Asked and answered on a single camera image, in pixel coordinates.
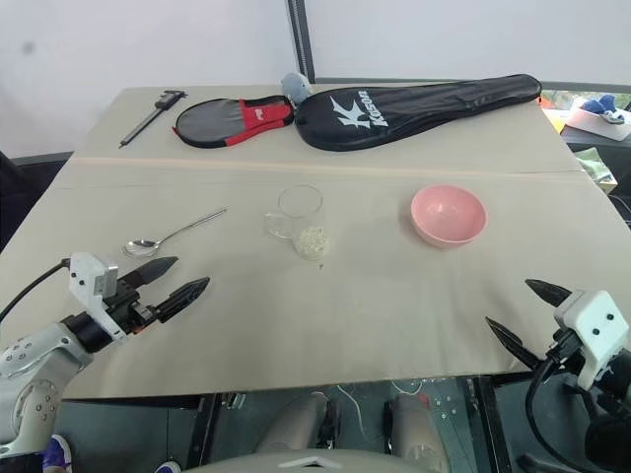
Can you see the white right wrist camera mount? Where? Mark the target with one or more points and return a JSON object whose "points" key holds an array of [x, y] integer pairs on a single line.
{"points": [[591, 325]]}

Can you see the grey rounded robot leg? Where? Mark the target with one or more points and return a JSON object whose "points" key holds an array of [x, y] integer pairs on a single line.
{"points": [[414, 426], [296, 424]]}

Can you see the grey robot torso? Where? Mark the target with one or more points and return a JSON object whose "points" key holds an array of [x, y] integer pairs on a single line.
{"points": [[315, 463]]}

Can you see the blue plush item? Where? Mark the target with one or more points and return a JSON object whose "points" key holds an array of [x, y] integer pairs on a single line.
{"points": [[599, 104]]}

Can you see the silver metal spoon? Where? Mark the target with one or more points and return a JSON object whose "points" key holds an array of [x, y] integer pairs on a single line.
{"points": [[140, 246]]}

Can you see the green packet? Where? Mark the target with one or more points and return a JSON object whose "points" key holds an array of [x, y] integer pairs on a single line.
{"points": [[596, 170]]}

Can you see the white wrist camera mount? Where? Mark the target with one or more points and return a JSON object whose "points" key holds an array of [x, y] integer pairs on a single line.
{"points": [[591, 325], [91, 281]]}

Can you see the black badminton racket cover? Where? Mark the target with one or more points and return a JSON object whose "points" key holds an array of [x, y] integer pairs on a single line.
{"points": [[394, 111]]}

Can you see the grey plush toy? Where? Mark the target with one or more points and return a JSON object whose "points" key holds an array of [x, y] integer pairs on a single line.
{"points": [[296, 86]]}

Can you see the black vertical pole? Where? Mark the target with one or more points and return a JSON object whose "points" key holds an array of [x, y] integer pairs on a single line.
{"points": [[301, 39]]}

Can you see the black vernier caliper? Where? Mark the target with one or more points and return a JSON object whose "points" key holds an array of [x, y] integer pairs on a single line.
{"points": [[148, 118]]}

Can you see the red black paddle cover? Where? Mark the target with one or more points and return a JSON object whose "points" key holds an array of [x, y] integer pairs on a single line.
{"points": [[217, 120]]}

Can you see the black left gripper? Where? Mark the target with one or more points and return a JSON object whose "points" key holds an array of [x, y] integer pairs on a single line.
{"points": [[125, 308]]}

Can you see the pink bowl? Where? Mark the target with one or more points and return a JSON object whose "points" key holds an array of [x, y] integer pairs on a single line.
{"points": [[446, 217]]}

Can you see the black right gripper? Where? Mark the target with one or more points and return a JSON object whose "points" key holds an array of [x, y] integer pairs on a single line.
{"points": [[567, 352]]}

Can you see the clear glass mug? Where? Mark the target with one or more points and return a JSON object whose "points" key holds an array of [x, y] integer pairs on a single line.
{"points": [[296, 207]]}

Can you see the white storage box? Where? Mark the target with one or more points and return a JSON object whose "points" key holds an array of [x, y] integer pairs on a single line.
{"points": [[589, 120]]}

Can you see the purple white shoe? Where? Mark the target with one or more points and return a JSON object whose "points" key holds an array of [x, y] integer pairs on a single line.
{"points": [[58, 451]]}

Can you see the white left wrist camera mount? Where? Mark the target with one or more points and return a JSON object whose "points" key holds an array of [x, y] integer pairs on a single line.
{"points": [[91, 281]]}

